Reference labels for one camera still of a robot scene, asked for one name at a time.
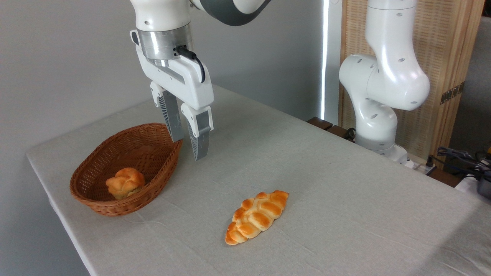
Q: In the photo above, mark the metal screen hinge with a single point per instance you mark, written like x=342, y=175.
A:
x=452, y=92

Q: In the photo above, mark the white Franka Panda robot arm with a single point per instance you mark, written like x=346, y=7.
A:
x=387, y=76

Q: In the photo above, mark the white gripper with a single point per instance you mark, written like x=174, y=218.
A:
x=191, y=84

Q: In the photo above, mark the light grey tablecloth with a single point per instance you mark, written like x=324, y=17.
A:
x=326, y=199

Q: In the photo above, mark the dark brown wooden block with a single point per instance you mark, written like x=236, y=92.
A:
x=339, y=132
x=319, y=123

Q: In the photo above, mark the woven wooden folding screen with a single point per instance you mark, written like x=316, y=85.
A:
x=441, y=46

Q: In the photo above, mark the long braided bread loaf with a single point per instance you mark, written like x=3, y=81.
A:
x=255, y=218

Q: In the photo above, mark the round knotted bread bun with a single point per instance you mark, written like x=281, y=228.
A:
x=126, y=182

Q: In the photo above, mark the brown wicker basket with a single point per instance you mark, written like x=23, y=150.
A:
x=145, y=149

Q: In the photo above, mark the white power strip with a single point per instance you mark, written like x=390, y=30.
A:
x=420, y=166

